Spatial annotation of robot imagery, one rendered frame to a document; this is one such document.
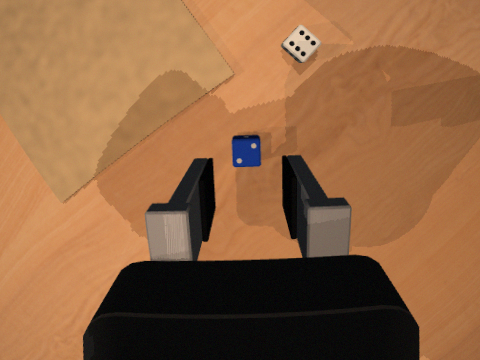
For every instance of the blue die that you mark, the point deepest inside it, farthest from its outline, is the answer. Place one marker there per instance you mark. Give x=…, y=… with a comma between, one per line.
x=246, y=151

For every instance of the tan mat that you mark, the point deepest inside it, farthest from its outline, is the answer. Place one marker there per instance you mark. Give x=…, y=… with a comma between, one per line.
x=84, y=81

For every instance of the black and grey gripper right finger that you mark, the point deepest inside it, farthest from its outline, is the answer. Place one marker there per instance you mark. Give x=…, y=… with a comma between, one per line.
x=320, y=224

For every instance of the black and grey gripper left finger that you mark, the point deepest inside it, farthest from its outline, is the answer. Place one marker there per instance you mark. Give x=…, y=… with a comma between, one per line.
x=175, y=230

